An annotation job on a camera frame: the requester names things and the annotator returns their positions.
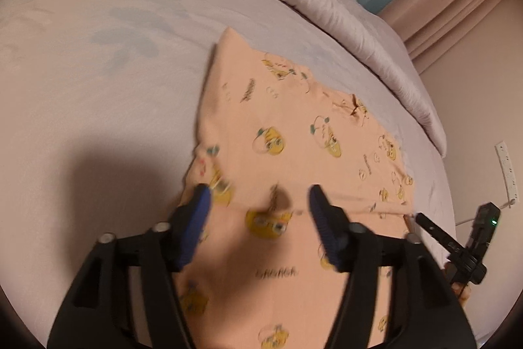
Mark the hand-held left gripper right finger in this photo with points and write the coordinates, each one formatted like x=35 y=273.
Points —
x=327 y=226

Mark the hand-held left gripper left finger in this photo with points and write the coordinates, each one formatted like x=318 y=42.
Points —
x=196 y=222

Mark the orange cartoon print shirt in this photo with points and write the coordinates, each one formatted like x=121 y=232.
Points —
x=286 y=169

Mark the person's right hand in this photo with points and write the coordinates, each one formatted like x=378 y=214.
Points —
x=462 y=294

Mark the white power strip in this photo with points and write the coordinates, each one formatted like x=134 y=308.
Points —
x=507 y=173

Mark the pink curtain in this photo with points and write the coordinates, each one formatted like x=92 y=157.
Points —
x=457 y=13

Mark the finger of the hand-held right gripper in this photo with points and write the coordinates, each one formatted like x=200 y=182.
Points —
x=437 y=232

